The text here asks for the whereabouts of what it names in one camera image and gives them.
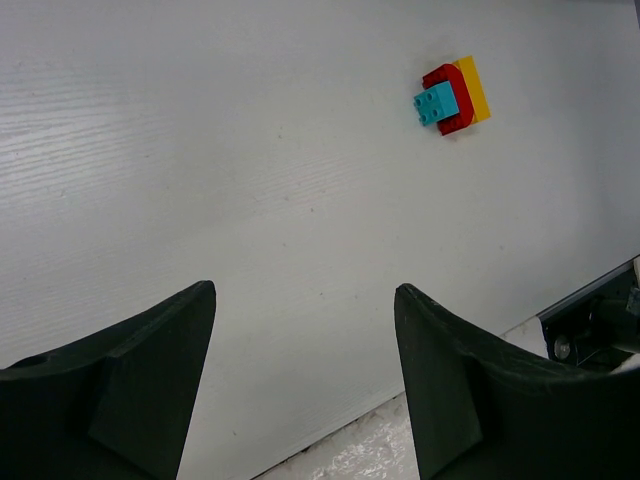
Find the multicolor lego stack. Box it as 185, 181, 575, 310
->
413, 56, 491, 136

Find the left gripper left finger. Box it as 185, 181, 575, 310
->
1, 280, 216, 479

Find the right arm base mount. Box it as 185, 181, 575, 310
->
537, 258, 639, 373

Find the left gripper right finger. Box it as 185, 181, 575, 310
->
394, 284, 639, 479

